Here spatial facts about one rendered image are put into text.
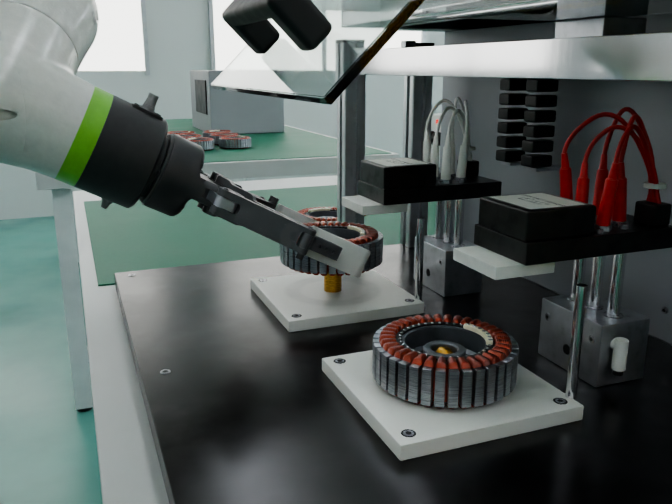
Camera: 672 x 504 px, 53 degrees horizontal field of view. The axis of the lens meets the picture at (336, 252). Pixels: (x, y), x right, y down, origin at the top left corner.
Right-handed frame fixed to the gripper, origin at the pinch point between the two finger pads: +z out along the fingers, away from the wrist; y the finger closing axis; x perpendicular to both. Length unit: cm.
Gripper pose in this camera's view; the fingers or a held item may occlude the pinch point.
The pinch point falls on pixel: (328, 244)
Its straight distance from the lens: 73.9
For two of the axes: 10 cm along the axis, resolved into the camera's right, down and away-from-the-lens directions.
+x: -4.3, 9.0, 0.7
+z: 8.3, 3.6, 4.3
